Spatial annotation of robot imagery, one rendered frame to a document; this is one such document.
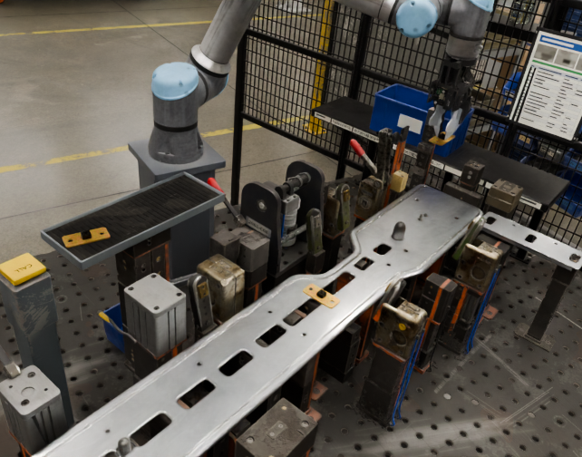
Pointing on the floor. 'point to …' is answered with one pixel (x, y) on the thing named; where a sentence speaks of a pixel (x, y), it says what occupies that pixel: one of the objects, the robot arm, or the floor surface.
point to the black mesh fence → (392, 84)
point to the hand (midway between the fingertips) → (443, 132)
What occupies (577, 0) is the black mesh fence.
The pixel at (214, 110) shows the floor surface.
